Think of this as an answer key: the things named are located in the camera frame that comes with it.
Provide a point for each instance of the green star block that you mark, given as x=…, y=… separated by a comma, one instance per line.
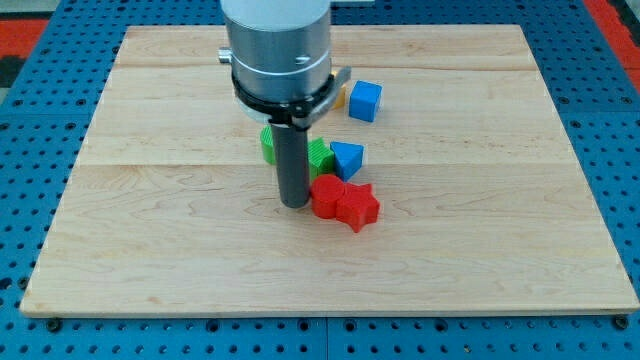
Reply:
x=321, y=158

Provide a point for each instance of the light wooden board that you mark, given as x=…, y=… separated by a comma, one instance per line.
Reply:
x=170, y=210

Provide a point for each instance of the blue cube block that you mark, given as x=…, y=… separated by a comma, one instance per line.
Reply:
x=364, y=101

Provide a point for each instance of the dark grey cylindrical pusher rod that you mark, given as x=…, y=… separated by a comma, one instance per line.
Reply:
x=291, y=154

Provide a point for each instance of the red star block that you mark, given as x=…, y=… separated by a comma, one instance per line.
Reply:
x=358, y=206

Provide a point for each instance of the yellow block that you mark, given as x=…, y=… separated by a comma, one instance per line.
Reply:
x=339, y=100

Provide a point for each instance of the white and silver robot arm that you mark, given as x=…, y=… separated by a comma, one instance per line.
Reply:
x=280, y=57

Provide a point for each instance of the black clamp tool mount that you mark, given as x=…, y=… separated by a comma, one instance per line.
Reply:
x=299, y=114

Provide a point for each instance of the red cylinder block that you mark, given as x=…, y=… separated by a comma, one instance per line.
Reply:
x=326, y=190

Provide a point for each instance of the blue triangular prism block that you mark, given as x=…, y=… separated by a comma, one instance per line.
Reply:
x=348, y=159

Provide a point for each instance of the green rounded block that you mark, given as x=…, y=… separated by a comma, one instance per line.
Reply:
x=267, y=145

